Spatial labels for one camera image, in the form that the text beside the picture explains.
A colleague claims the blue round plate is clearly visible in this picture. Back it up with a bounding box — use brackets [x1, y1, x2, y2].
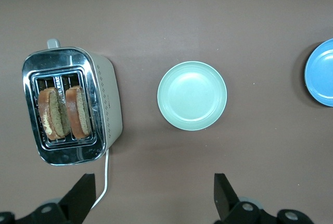
[304, 38, 333, 107]

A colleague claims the beige chrome toaster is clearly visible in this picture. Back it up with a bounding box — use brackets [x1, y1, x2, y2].
[22, 38, 123, 167]

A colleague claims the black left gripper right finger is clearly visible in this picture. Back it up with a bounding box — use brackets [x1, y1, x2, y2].
[213, 173, 313, 224]

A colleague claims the toasted brown bread slice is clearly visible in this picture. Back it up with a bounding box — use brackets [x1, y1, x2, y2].
[65, 85, 92, 140]
[38, 86, 71, 141]

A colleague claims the mint green round plate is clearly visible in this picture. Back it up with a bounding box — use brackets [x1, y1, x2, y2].
[157, 60, 228, 132]

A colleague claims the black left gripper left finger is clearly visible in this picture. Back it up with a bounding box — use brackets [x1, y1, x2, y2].
[0, 173, 96, 224]

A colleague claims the white toaster power cable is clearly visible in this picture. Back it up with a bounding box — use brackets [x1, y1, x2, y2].
[89, 150, 110, 210]

